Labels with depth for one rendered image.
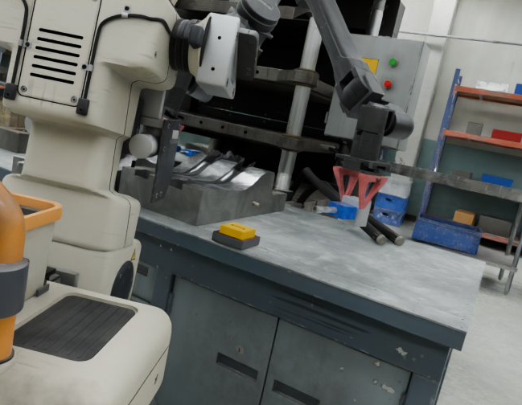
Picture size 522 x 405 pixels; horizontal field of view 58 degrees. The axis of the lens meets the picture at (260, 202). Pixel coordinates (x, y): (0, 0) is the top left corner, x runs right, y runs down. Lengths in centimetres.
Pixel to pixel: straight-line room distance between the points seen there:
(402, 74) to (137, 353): 152
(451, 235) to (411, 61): 316
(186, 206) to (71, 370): 71
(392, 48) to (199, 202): 105
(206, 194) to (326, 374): 49
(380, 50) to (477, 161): 593
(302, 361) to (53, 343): 64
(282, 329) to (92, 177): 52
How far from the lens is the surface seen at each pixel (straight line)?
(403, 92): 186
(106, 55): 77
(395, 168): 463
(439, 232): 485
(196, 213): 115
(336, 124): 191
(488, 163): 774
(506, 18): 802
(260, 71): 201
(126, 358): 54
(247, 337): 112
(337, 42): 109
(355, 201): 99
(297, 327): 106
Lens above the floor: 108
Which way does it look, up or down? 10 degrees down
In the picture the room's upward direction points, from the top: 12 degrees clockwise
